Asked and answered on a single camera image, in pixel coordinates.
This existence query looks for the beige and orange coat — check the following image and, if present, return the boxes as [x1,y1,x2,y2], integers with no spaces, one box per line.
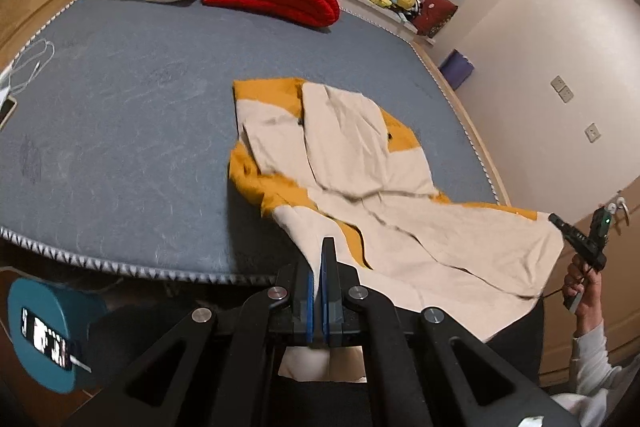
[229,78,563,379]

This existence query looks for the white sleeved right forearm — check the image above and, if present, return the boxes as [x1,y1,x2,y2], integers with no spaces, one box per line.
[552,322,639,426]

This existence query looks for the person right hand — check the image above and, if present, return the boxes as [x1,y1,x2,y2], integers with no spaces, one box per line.
[562,255,603,337]

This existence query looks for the purple box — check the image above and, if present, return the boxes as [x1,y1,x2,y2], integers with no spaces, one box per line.
[439,49,475,91]

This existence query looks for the teal round stool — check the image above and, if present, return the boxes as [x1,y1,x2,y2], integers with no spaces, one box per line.
[8,277,107,395]

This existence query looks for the dark red cushion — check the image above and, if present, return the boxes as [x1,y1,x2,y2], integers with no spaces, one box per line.
[412,0,458,38]

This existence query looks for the white phone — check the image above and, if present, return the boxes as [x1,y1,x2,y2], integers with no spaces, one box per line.
[0,68,17,129]

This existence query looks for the wall sockets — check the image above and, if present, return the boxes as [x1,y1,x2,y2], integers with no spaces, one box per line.
[549,74,603,144]

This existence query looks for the white charging cable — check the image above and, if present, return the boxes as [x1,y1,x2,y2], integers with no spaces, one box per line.
[6,38,57,96]

